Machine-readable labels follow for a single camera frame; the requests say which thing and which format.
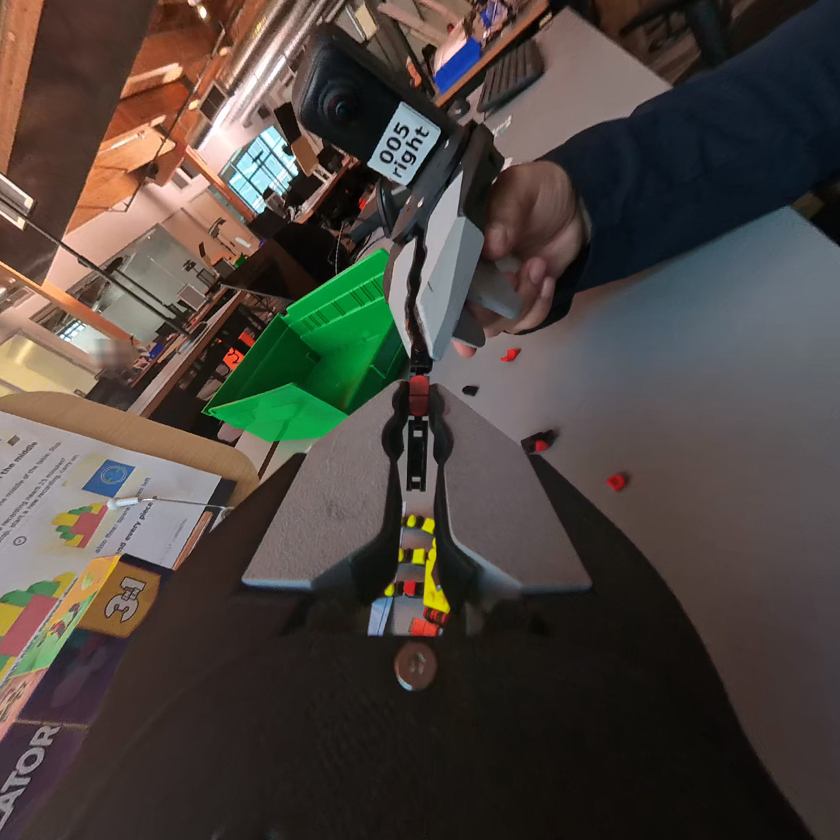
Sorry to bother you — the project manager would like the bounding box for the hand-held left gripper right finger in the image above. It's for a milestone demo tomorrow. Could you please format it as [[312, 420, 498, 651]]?
[[428, 384, 595, 632]]

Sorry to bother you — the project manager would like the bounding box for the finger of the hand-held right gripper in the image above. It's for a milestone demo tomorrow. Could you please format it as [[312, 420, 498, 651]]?
[[415, 172, 488, 362], [382, 238, 432, 360]]

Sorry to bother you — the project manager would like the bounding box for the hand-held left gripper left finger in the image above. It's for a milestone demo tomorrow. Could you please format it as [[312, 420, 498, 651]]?
[[241, 384, 403, 608]]

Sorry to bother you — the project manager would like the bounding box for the black yellow lego spider model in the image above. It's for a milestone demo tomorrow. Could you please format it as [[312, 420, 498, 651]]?
[[384, 515, 454, 637]]

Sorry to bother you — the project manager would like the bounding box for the small red black lego assembly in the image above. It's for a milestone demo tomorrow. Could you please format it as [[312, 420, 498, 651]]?
[[404, 351, 435, 493]]

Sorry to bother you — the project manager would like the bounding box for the person's right forearm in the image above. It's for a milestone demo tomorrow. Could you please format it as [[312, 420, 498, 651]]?
[[538, 0, 840, 329]]

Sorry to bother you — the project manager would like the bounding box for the lego set box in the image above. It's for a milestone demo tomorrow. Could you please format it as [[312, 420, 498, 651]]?
[[0, 554, 161, 840]]

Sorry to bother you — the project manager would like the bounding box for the person's right hand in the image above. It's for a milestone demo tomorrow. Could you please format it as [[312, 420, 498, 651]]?
[[453, 159, 589, 360]]

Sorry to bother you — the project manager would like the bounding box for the small blue crate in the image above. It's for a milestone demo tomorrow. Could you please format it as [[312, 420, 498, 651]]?
[[433, 36, 484, 93]]

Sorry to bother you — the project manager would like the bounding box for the green storage bin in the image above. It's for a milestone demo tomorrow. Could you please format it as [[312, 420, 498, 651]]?
[[202, 248, 409, 442]]

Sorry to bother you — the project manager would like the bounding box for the black flat panel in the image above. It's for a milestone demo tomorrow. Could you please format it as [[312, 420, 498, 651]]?
[[220, 226, 342, 301]]

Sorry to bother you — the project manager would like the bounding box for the black keyboard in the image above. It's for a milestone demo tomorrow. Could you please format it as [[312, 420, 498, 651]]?
[[477, 41, 546, 114]]

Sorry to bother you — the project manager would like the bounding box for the wooden board with printed sheet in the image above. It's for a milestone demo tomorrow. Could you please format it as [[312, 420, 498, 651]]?
[[0, 392, 260, 580]]

